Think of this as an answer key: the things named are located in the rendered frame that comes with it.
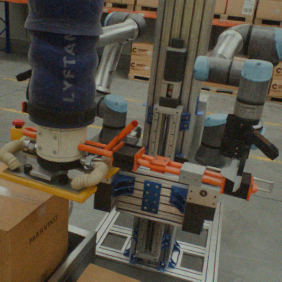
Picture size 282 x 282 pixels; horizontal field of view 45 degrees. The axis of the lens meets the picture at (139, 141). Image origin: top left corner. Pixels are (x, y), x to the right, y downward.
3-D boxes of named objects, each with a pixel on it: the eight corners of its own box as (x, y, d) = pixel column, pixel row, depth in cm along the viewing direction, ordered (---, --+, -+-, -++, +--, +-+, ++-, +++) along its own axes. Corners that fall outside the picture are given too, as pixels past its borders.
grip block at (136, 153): (109, 167, 109) (110, 150, 107) (121, 156, 118) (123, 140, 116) (133, 173, 107) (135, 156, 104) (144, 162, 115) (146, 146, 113)
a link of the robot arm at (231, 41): (223, 18, 137) (194, 52, 99) (251, 21, 134) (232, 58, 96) (219, 46, 144) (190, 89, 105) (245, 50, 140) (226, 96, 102)
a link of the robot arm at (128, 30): (157, 38, 168) (82, 61, 136) (140, 35, 175) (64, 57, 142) (157, 14, 163) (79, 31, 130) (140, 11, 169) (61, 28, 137)
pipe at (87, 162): (-2, 164, 116) (-4, 150, 114) (42, 142, 138) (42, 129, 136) (86, 191, 106) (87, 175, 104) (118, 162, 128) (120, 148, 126)
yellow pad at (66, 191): (-6, 177, 115) (-7, 163, 113) (14, 166, 124) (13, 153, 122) (82, 204, 105) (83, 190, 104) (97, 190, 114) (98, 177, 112)
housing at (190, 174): (177, 182, 104) (179, 169, 102) (183, 173, 110) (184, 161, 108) (200, 188, 102) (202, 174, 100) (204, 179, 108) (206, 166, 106)
